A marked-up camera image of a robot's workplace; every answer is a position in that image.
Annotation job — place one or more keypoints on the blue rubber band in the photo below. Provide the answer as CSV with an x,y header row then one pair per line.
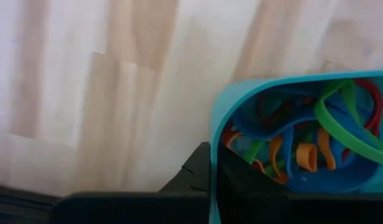
x,y
262,124
288,149

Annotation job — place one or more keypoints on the teal plastic bin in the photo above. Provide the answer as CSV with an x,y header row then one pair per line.
x,y
219,118

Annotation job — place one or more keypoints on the red rubber band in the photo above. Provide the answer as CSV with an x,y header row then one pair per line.
x,y
230,135
377,105

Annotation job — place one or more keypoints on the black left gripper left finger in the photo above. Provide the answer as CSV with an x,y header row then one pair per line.
x,y
194,174

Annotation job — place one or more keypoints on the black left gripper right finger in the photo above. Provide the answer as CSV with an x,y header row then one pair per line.
x,y
241,180

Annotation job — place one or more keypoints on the green rubber band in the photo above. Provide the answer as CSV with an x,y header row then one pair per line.
x,y
331,124
253,149

